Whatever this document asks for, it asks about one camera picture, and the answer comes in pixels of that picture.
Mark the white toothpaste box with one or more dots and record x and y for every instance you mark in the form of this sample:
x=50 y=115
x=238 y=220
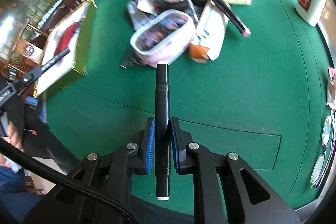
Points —
x=211 y=30

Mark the black marker white caps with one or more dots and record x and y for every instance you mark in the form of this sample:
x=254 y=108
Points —
x=162 y=134

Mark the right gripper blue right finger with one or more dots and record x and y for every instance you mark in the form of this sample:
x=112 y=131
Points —
x=177 y=142

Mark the snack packet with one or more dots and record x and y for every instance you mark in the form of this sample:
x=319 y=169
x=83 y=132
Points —
x=331 y=89

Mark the black marker pink cap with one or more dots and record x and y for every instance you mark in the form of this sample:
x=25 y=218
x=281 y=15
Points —
x=237 y=22

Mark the pink transparent pencil case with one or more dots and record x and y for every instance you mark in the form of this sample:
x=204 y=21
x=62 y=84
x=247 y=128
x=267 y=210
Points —
x=163 y=39

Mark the white gold-rimmed tray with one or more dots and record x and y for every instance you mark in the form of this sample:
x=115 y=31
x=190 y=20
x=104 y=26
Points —
x=70 y=36

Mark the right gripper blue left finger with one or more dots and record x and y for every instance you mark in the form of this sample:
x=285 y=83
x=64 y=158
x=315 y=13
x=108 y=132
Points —
x=147 y=146

